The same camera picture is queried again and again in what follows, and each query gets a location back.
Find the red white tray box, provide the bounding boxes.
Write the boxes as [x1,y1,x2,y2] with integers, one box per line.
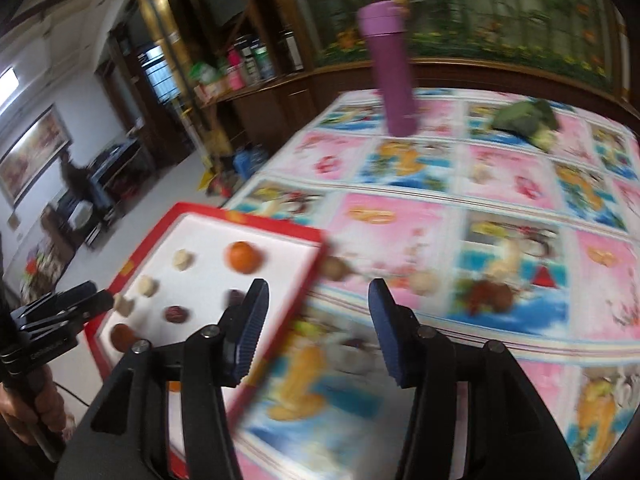
[83,200,329,480]

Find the dark red jujube right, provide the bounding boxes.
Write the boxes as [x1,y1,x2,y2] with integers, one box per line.
[224,289,245,309]

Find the beige pastry piece middle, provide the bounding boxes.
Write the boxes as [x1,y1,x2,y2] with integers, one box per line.
[137,275,158,298]

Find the brown longan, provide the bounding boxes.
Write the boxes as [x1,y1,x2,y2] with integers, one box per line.
[110,323,139,353]
[319,256,352,282]

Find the beige pastry piece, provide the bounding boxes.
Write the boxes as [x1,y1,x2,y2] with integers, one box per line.
[171,249,194,271]
[137,275,158,298]
[113,292,134,318]

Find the wooden cabinet with bottles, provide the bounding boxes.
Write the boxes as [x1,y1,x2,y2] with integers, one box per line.
[138,0,314,162]

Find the framed wall painting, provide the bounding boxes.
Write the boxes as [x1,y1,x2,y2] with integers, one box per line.
[0,104,72,206]

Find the dark red jujube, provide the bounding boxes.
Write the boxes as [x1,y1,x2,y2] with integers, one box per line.
[163,306,190,324]
[224,289,245,309]

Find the brown longan in tray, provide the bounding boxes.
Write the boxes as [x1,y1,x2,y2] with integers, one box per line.
[110,323,139,353]

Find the colourful fruit print tablecloth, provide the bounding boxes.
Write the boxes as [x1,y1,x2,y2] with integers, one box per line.
[229,89,639,479]

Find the purple thermos bottle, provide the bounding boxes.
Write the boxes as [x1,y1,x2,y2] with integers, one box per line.
[357,0,418,138]

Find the orange tangerine far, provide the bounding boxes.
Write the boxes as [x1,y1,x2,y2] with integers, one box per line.
[224,240,262,274]

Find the beige pastry piece far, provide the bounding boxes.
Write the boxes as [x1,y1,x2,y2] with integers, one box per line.
[171,249,194,271]

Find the seated person in background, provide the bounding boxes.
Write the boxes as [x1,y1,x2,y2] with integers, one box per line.
[60,148,101,210]

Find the beige pastry piece near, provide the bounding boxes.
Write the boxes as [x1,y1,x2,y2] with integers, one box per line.
[113,292,134,318]

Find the person's left hand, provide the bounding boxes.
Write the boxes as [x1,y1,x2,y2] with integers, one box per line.
[1,365,66,445]

